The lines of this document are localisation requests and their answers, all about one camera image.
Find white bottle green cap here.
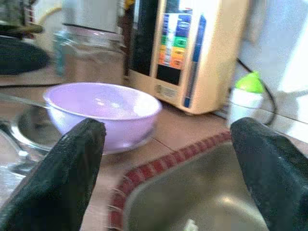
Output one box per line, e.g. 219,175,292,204
227,71,266,128

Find black ionizer cable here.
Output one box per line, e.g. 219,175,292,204
237,57,277,126

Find black electric kettle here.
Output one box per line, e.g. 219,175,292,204
0,19,51,76

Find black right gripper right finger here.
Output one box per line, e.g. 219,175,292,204
230,117,308,231

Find shiny steel bowl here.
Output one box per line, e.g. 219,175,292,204
0,93,64,176

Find black kettle power cable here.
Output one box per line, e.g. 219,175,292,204
0,83,62,89

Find glass jar brown contents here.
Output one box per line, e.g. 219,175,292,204
54,24,128,85

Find cream water ionizer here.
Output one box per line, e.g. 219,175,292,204
125,0,251,116

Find purple plastic bowl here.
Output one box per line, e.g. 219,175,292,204
43,82,163,155

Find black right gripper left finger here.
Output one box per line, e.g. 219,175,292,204
0,117,107,231

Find clear bottle teal liquid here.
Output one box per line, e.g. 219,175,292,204
54,31,66,77

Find stainless steel sink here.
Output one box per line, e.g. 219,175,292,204
123,138,271,231

